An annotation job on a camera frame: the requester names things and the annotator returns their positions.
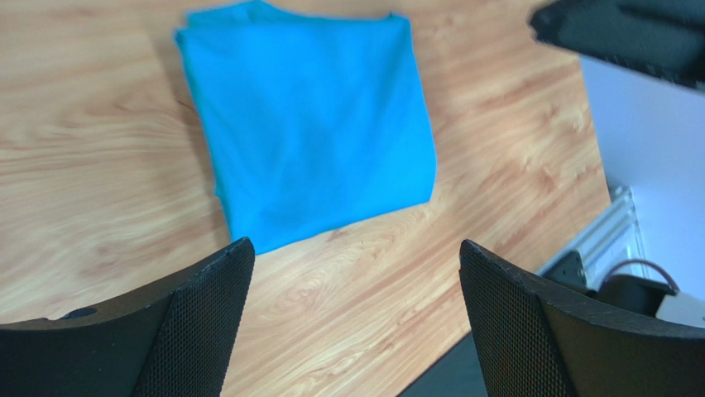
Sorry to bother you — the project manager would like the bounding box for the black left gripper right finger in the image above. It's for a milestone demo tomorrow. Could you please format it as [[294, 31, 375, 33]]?
[[459, 240, 704, 396]]

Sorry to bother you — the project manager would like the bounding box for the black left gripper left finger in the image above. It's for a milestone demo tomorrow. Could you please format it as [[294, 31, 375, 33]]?
[[1, 238, 255, 396]]

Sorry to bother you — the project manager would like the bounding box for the teal t shirt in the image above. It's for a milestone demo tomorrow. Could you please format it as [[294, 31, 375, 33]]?
[[175, 1, 437, 254]]

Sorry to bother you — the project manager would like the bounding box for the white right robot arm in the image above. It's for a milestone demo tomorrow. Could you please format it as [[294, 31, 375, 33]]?
[[528, 1, 704, 91]]

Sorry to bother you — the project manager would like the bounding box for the aluminium frame rail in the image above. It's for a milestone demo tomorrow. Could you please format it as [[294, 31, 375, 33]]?
[[537, 187, 645, 290]]

